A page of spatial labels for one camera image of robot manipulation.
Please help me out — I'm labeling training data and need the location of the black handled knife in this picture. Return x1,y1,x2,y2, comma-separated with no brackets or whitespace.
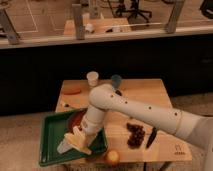
146,127,158,149

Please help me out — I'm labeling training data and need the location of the bunch of dark grapes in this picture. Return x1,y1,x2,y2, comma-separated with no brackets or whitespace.
126,123,145,148

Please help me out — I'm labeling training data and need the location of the grey middle railing post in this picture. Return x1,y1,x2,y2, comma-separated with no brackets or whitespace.
72,4,85,40

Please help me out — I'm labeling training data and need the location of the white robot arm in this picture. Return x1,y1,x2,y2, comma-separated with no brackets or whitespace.
81,84,213,171

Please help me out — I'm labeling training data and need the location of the blue plastic cup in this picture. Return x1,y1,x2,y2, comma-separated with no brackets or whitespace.
111,74,122,89

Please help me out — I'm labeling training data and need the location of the white crumpled cloth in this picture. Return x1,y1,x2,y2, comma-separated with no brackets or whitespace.
57,138,72,154

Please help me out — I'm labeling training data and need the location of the yellow orange fruit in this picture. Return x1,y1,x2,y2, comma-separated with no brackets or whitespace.
105,150,120,166

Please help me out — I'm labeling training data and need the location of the grey right railing post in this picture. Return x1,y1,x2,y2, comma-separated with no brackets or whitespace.
165,0,185,34

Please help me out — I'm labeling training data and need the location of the grey railing post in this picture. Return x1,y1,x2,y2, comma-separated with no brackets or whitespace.
72,4,85,40
0,9,19,45
165,0,185,34

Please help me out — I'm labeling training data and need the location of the red-brown bowl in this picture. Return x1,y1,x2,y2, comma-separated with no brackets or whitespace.
67,111,85,132

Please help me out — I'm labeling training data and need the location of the white paper cup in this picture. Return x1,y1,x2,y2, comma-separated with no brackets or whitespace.
86,71,99,87

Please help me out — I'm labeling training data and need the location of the grey left railing post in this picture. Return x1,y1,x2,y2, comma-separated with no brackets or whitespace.
0,9,19,45

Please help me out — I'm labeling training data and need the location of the green plastic tray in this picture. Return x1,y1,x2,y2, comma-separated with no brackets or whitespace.
38,106,110,168

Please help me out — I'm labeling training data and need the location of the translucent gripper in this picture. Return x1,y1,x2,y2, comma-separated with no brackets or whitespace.
81,132,96,147

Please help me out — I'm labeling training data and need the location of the black office chair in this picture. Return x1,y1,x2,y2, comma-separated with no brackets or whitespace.
115,0,152,22

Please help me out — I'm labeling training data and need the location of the black rectangular block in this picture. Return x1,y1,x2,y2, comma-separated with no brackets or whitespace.
115,90,122,96

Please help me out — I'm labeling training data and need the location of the wooden background table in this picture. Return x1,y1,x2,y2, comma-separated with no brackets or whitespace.
64,18,131,36

